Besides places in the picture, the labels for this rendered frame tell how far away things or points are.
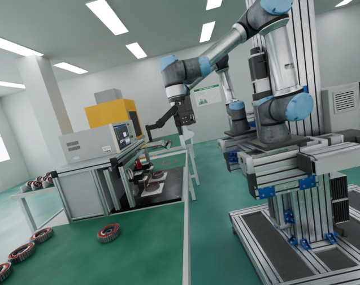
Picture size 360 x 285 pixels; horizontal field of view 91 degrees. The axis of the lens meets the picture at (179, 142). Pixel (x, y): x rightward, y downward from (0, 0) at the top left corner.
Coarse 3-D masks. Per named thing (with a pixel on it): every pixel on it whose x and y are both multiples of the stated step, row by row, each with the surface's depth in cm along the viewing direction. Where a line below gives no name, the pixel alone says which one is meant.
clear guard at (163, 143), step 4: (164, 140) 169; (144, 144) 170; (148, 144) 164; (152, 144) 159; (156, 144) 154; (160, 144) 149; (164, 144) 156; (168, 144) 164; (140, 148) 152; (144, 148) 149; (168, 148) 152
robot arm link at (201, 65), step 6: (186, 60) 68; (192, 60) 67; (198, 60) 67; (204, 60) 68; (186, 66) 67; (192, 66) 67; (198, 66) 67; (204, 66) 68; (210, 66) 69; (186, 72) 67; (192, 72) 68; (198, 72) 69; (204, 72) 69; (186, 78) 69; (192, 78) 71
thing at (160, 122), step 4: (172, 108) 70; (176, 108) 70; (168, 112) 70; (172, 112) 70; (164, 116) 70; (168, 116) 70; (160, 120) 71; (164, 120) 71; (156, 124) 71; (160, 124) 71
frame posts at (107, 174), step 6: (150, 162) 175; (108, 168) 112; (120, 168) 110; (108, 174) 111; (120, 174) 110; (126, 174) 112; (108, 180) 112; (126, 180) 111; (108, 186) 112; (114, 186) 114; (126, 186) 112; (114, 192) 113; (126, 192) 112; (114, 198) 114; (132, 198) 114; (114, 204) 114; (132, 204) 114
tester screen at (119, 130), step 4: (116, 128) 123; (120, 128) 130; (124, 128) 138; (116, 132) 122; (120, 132) 129; (116, 136) 121; (120, 136) 127; (124, 140) 133; (120, 144) 124; (120, 148) 123
